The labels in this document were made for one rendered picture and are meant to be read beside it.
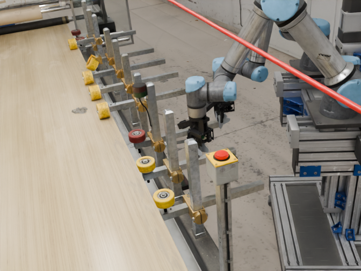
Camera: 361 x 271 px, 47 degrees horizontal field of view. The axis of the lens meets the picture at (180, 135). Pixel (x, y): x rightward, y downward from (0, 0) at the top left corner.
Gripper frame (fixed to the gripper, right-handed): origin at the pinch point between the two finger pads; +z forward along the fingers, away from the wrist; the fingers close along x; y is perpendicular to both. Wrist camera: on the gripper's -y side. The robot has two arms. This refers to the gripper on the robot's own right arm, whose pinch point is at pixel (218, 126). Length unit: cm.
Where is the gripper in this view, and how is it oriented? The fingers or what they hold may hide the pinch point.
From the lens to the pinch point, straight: 212.3
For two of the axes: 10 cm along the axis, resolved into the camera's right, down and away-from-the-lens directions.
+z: 0.9, 8.6, 5.0
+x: -3.4, -4.5, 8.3
